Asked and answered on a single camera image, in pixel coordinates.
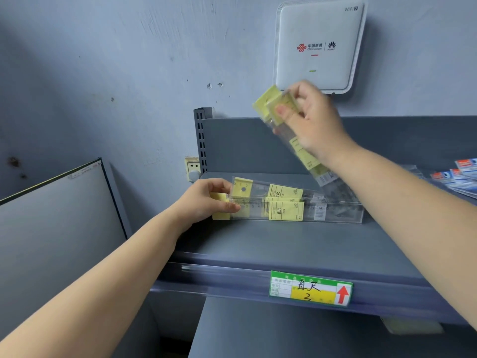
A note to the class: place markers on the grey leaning board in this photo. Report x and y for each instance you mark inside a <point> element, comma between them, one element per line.
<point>56,249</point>

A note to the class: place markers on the green yellow shelf price label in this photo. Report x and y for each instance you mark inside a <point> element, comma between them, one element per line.
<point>309,290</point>

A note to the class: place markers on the bundle of assorted straight rulers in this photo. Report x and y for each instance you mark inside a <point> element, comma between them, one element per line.
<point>262,102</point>

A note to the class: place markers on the grey slotted shelf post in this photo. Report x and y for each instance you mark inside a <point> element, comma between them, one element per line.
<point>202,141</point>

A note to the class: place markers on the pile of blue set-square packets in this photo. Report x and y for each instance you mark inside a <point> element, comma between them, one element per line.
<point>458,178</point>

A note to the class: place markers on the person's left forearm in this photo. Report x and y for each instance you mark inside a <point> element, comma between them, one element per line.
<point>93,294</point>

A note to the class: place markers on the white wall router box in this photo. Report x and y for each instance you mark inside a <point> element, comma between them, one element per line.
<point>320,29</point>

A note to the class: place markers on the person's left hand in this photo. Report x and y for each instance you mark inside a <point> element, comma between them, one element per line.
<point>201,205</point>

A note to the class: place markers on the person's right hand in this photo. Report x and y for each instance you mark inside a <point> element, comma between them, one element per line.
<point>320,126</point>

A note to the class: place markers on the pale wall socket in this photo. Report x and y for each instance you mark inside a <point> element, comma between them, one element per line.
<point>192,167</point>

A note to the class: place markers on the person's right forearm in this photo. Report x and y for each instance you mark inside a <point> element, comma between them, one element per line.
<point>410,212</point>

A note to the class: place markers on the grey shelf back panel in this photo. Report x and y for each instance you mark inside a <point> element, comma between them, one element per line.
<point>410,137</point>

